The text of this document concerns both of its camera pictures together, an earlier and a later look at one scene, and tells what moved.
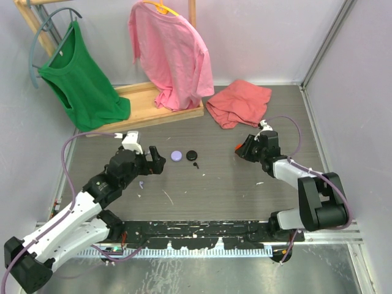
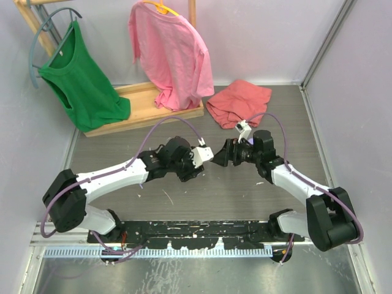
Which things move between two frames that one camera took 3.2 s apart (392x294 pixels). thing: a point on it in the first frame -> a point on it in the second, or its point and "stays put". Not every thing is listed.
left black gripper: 150,167 -> 192,172
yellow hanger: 160,7 stays put
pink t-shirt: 176,54 stays put
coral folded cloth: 240,102 stays put
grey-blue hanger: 62,40 stays put
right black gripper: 244,150 -> 229,152
